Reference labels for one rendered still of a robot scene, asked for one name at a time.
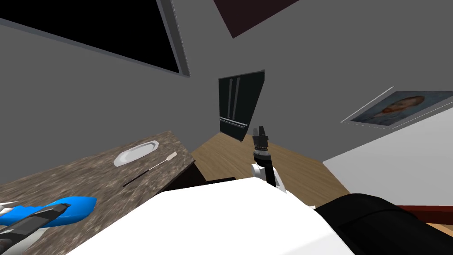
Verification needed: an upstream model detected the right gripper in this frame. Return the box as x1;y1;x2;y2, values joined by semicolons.
253;125;270;148

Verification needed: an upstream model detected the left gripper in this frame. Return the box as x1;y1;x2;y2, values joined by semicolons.
0;203;72;253

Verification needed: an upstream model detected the black refrigerator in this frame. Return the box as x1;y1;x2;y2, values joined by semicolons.
218;70;266;143

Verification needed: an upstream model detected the blue oval object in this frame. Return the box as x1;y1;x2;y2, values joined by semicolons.
0;196;98;228

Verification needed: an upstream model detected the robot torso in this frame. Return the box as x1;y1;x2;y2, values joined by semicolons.
65;176;356;255

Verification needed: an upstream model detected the white plate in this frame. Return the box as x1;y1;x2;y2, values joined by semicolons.
113;140;160;168

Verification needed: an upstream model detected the portrait picture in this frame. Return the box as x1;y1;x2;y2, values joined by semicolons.
340;86;453;130

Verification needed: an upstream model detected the dark window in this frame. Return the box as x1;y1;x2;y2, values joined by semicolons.
0;0;192;78

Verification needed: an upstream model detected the black-handled spatula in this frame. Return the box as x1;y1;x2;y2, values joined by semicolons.
122;152;178;188

